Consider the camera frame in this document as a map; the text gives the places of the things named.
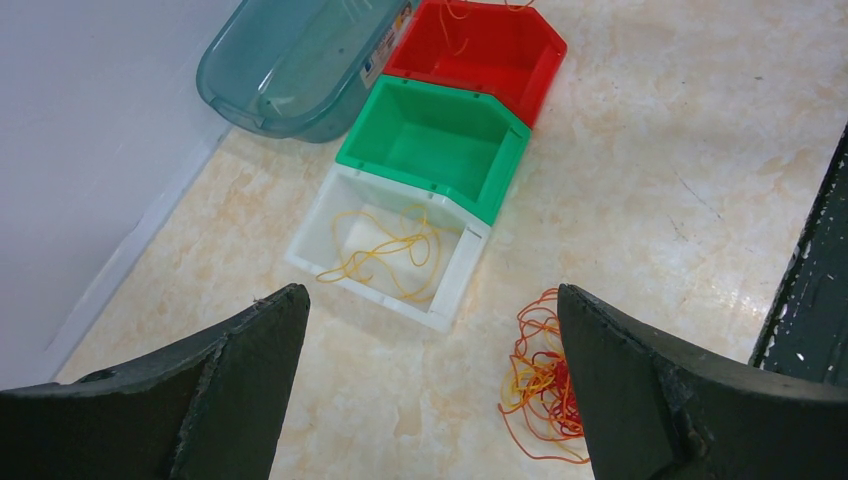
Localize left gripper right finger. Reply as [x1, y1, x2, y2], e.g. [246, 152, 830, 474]
[557, 284, 847, 479]

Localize red plastic bin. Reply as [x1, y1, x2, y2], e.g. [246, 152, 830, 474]
[384, 1, 568, 128]

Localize yellow cable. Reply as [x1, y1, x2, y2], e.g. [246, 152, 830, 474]
[315, 203, 445, 305]

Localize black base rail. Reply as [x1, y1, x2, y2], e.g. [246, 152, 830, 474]
[748, 133, 847, 387]

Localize blue transparent plastic tub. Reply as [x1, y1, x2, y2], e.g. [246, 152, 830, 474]
[196, 0, 419, 143]

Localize orange yellow cables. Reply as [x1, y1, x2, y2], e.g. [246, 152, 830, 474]
[498, 287, 592, 465]

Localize white plastic bin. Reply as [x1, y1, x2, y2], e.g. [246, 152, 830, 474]
[285, 164, 491, 333]

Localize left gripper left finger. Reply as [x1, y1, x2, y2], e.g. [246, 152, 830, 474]
[1, 283, 310, 479]

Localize green plastic bin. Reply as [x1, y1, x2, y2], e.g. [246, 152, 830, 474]
[336, 75, 532, 225]

